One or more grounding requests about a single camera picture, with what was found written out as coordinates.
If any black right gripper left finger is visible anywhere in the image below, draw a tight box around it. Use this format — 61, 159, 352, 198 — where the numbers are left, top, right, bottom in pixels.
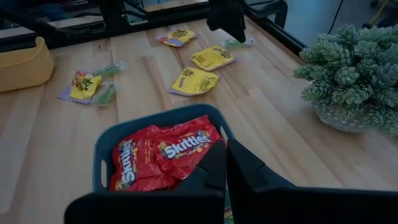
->
64, 139, 228, 224

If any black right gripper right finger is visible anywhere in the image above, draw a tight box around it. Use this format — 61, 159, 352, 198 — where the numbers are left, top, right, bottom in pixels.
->
226, 139, 398, 224

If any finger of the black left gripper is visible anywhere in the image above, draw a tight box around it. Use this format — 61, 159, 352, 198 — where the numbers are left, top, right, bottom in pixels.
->
206, 0, 229, 34
226, 0, 247, 44

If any clear green candy pack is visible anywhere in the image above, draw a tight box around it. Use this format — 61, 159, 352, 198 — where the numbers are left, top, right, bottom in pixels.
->
91, 83, 118, 107
221, 37, 256, 50
92, 60, 129, 78

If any yellow Sour Patch Kids pack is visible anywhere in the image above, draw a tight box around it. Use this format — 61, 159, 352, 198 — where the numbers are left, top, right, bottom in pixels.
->
168, 67, 220, 97
155, 28, 197, 48
57, 69, 103, 105
189, 45, 236, 72

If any red Skittles pack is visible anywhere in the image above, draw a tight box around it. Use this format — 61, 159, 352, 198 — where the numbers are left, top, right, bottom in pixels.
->
155, 114, 223, 181
108, 124, 162, 192

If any blue-grey plastic bin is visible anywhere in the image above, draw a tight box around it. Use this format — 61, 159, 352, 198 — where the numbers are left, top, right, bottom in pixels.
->
92, 103, 236, 192

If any yellow plastic bin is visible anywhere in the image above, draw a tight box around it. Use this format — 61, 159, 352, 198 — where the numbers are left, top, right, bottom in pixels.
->
0, 36, 55, 93

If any artificial green potted plant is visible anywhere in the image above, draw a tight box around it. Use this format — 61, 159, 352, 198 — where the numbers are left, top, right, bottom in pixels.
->
292, 23, 398, 138

